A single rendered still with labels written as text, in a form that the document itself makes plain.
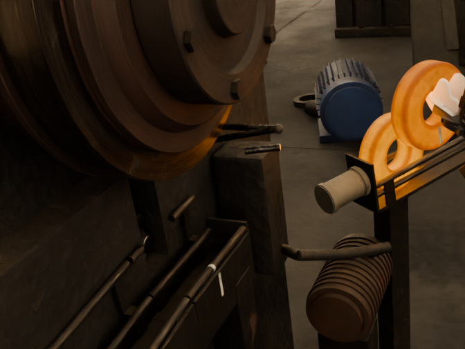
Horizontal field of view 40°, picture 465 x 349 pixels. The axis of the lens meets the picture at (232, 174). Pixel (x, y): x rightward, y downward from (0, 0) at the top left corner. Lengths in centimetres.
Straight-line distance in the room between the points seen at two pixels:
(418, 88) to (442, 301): 105
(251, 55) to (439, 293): 139
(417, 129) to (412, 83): 8
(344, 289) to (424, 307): 85
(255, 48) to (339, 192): 43
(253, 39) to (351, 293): 54
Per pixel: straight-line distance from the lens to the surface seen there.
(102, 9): 65
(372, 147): 121
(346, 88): 292
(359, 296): 119
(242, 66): 80
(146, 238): 98
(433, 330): 194
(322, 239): 235
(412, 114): 111
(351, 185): 120
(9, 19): 65
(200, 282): 92
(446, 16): 350
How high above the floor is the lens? 122
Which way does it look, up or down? 25 degrees down
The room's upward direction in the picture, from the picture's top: 8 degrees counter-clockwise
